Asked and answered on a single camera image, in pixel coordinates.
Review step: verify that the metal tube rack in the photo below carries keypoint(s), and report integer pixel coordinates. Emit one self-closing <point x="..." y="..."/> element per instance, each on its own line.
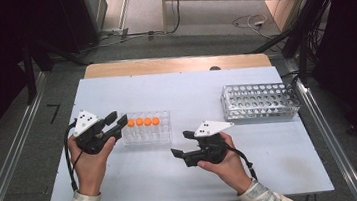
<point x="260" y="102"/>

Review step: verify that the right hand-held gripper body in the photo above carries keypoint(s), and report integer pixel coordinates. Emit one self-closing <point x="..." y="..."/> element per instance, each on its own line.
<point x="210" y="150"/>

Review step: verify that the person's left hand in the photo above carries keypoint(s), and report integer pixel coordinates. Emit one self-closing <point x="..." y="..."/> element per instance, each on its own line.
<point x="90" y="170"/>

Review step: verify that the orange-capped test tube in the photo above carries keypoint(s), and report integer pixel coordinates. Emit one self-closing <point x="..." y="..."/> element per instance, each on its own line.
<point x="139" y="121"/>
<point x="131" y="123"/>
<point x="155" y="120"/>
<point x="147" y="121"/>

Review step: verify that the dark grey cabinet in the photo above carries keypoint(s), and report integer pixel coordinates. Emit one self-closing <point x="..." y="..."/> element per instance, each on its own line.
<point x="86" y="19"/>

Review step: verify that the clear plastic tube rack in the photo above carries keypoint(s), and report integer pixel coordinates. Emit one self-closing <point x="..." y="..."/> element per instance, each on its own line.
<point x="166" y="128"/>

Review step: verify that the black metal stand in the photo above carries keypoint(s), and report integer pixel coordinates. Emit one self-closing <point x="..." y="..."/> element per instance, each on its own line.
<point x="302" y="23"/>
<point x="29" y="72"/>

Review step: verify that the person's right hand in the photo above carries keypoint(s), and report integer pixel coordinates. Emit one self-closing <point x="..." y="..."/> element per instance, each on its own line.
<point x="232" y="172"/>

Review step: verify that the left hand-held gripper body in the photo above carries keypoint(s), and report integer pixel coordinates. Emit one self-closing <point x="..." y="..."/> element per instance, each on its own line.
<point x="91" y="139"/>

